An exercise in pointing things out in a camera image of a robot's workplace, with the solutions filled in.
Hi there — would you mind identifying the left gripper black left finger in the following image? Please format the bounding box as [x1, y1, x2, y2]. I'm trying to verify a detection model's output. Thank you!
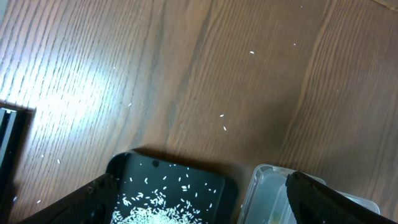
[21, 174, 118, 224]

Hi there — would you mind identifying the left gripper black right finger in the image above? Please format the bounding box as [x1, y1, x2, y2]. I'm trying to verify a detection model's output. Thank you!
[285, 171, 395, 224]

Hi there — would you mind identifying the pile of white rice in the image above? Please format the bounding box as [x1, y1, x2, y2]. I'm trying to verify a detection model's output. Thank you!
[111, 176, 220, 223]

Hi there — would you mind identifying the clear plastic waste bin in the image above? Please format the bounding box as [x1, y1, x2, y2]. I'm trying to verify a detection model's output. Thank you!
[238, 164, 381, 223]

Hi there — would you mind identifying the black waste tray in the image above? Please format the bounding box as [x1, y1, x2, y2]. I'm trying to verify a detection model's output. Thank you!
[106, 152, 238, 223]

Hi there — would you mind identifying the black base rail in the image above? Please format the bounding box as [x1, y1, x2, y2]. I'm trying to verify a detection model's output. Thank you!
[1, 108, 27, 192]

